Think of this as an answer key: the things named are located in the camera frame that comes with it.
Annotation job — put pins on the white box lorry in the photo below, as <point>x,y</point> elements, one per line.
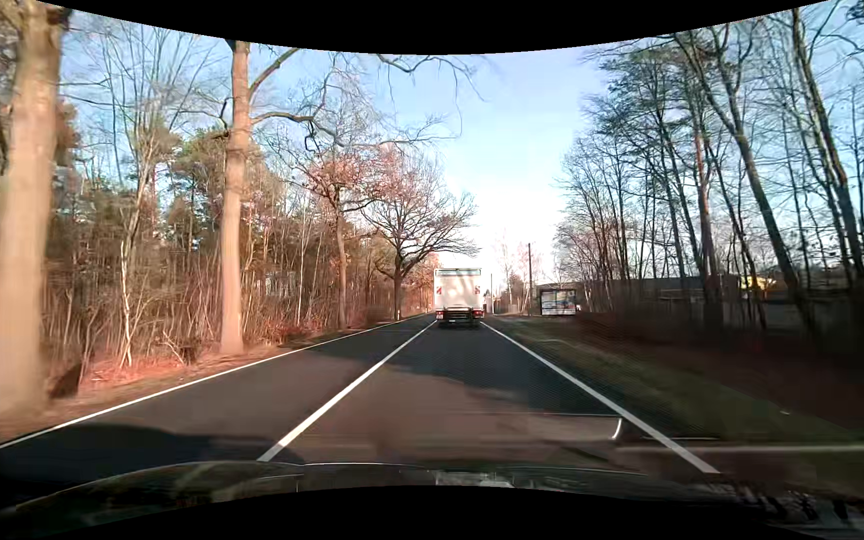
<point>458,294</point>

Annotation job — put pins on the pole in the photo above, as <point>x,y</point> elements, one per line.
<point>529,277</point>

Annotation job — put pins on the grey asphalt road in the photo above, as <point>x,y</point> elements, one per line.
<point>447,375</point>

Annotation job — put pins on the bus shelter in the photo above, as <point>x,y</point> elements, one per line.
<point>558,300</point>

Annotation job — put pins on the road markings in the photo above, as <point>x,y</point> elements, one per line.
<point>342,395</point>

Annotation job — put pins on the wood of bare trees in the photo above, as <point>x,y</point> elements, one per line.
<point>233,225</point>

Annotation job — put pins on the low building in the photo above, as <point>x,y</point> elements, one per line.
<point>672,287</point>

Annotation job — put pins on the grass verge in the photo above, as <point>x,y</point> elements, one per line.
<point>664,390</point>

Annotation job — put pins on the car's own bonnet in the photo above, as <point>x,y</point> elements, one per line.
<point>252,484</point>

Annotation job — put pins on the leaf-strewn earth verge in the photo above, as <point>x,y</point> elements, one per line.
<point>147,375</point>

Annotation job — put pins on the row of bare trees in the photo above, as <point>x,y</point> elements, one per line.
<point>739,172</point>

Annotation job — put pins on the dark fence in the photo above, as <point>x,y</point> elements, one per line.
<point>792,311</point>

